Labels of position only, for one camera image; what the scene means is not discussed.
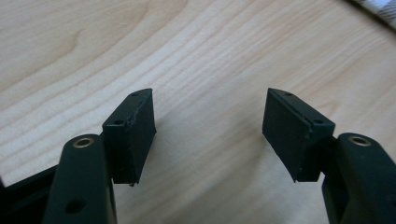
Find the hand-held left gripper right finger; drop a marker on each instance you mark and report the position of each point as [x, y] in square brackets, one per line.
[292, 133]

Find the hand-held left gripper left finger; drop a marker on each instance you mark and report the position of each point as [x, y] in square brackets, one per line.
[129, 137]

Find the white patterned cloth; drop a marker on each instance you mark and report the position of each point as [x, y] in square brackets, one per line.
[380, 8]

